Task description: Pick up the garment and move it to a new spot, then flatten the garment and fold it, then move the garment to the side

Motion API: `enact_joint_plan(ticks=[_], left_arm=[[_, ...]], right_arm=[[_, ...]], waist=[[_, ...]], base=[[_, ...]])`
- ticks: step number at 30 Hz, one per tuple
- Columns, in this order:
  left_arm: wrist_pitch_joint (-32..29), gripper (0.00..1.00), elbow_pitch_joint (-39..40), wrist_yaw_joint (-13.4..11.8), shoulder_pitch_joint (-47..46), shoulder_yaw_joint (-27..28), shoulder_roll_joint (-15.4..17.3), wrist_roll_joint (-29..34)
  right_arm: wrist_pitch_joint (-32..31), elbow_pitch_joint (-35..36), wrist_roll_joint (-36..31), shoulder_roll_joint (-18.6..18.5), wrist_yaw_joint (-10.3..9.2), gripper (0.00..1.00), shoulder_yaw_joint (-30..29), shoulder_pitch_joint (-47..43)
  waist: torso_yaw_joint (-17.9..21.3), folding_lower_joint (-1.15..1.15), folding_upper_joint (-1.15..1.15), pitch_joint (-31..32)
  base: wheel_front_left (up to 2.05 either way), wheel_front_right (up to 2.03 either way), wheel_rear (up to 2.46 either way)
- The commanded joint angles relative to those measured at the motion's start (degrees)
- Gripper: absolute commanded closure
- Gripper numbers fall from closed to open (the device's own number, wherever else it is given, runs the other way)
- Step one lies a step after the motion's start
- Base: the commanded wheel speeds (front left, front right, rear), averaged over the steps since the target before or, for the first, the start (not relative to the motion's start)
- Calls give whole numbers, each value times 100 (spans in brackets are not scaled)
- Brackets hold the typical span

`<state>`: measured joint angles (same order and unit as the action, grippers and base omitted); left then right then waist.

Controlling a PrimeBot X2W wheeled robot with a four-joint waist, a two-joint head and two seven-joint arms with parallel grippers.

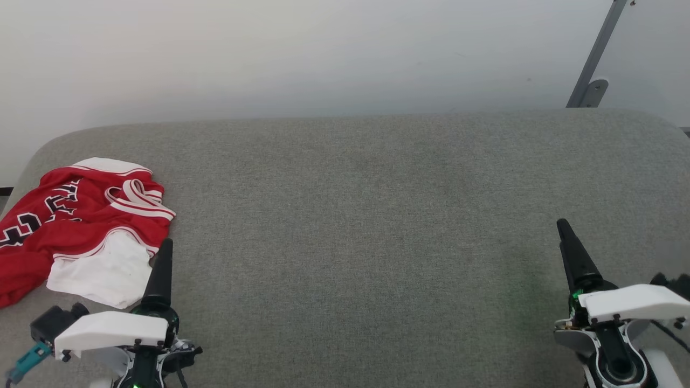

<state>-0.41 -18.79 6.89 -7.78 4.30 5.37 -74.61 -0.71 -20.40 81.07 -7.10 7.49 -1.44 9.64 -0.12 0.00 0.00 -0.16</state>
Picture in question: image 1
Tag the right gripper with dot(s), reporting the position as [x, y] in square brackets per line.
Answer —
[585, 299]

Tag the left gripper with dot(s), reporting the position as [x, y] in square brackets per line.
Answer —
[161, 318]

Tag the red Bulls 23 jersey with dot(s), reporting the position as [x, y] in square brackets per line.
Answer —
[70, 231]

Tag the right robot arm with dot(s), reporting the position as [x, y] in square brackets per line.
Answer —
[620, 361]

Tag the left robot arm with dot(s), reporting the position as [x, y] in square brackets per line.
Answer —
[145, 369]

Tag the black baseboard strip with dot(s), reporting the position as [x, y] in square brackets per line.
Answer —
[5, 191]

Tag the grey fabric sofa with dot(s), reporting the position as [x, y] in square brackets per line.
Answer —
[377, 242]

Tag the white right camera mount cover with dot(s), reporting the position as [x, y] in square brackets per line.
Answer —
[636, 302]

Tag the white camera mount cover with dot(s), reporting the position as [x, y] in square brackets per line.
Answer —
[636, 302]
[108, 331]

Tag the white left camera mount cover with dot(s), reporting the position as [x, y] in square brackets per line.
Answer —
[108, 331]

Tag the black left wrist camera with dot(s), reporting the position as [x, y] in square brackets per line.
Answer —
[56, 320]

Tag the grey metal bracket pole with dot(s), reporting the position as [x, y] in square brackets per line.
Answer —
[595, 59]

